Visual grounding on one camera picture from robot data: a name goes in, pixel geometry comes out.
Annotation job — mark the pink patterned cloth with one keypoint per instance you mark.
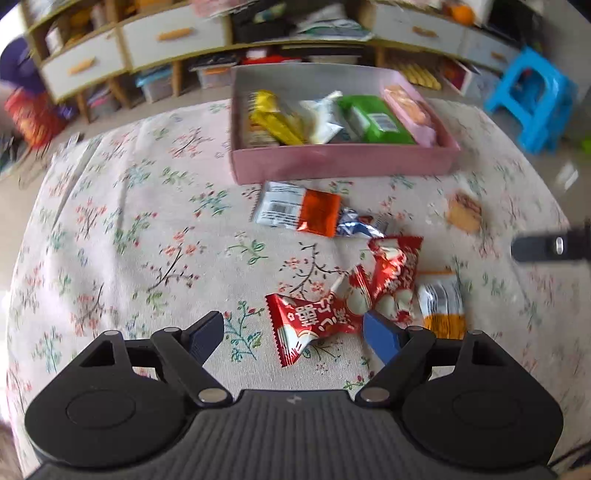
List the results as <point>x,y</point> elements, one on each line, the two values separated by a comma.
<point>212,7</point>

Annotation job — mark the yellow egg tray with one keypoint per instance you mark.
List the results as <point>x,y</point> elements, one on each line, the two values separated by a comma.
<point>422,76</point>

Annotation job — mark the green snack packet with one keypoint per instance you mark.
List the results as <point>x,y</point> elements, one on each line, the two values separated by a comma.
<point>378,113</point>

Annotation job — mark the stack of papers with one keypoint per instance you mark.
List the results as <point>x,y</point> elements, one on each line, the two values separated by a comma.
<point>332,27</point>

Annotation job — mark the red printed bag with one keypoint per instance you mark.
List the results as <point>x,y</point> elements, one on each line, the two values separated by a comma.
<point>32,120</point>

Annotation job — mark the floral blanket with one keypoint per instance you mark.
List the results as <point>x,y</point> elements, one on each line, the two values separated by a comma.
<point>115,230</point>

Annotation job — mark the black plastic case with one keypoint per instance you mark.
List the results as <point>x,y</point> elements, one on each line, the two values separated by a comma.
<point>263,30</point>

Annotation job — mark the blue plastic stool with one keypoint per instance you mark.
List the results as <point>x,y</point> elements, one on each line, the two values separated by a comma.
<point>531,106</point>

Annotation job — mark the red white snack packet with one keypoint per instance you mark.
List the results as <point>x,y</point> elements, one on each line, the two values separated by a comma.
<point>392,272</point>
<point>304,323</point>

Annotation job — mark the clear plastic container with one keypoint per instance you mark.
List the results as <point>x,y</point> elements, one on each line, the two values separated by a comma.
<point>332,60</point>

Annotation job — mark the silver sandwich cookie packet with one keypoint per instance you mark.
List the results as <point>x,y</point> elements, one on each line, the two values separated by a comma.
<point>347,131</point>

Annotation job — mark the long wooden cabinet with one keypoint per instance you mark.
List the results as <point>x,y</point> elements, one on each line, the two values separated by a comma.
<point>124,69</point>

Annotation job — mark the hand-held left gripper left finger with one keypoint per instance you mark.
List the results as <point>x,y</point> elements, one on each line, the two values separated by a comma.
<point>207,332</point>

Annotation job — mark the orange fruit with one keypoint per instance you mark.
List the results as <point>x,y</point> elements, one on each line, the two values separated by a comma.
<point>459,11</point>

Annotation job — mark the orange silver snack packet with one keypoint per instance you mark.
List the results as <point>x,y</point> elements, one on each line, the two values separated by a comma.
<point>318,212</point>

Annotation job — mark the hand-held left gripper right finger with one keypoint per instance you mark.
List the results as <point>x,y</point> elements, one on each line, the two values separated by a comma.
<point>381,334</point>

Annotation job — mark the blue plastic container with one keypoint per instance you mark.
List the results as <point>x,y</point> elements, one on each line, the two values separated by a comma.
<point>157,85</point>

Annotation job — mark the yellow snack packet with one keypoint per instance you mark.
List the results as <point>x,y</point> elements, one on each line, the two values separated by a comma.
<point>258,137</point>

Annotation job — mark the red flat box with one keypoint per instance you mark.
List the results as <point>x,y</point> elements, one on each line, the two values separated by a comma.
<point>263,60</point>

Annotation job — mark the gold snack packet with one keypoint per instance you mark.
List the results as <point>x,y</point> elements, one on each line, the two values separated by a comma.
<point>277,120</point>

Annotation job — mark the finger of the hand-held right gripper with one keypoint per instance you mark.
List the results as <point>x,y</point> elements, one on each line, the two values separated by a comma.
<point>535,249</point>

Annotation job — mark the purple bag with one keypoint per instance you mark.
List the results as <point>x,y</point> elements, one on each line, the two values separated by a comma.
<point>18,64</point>

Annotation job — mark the white orange-band snack packet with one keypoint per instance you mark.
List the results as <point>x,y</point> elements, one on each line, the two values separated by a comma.
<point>441,304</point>

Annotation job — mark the blue silver snack packet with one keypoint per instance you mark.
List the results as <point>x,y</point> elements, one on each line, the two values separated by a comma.
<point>355,224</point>

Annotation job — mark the white storage box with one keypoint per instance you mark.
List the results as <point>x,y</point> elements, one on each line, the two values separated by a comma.
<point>461,74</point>

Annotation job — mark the white blue-label snack packet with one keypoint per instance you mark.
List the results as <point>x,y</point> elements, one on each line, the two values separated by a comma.
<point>323,120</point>

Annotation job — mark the plastic bin with dark lid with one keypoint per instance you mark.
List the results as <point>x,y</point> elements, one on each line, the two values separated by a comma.
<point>212,76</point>

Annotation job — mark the pink red snack packet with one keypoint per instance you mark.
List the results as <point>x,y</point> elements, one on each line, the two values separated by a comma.
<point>411,110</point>

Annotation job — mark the pink cardboard box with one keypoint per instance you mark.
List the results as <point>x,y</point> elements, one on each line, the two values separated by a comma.
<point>341,161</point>

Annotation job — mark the small biscuit snack packet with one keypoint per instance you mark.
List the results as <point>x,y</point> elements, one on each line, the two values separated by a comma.
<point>464,212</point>

